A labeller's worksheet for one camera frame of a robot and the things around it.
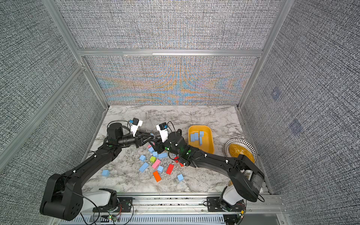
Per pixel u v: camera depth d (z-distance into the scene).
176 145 0.58
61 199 0.41
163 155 0.90
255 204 0.75
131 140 0.71
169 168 0.86
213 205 0.72
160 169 0.84
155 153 0.89
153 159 0.88
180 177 0.81
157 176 0.83
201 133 1.00
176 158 0.90
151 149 0.91
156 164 0.87
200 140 0.95
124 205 0.73
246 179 0.45
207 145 0.98
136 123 0.70
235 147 0.89
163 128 0.66
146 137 0.78
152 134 0.77
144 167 0.85
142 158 0.88
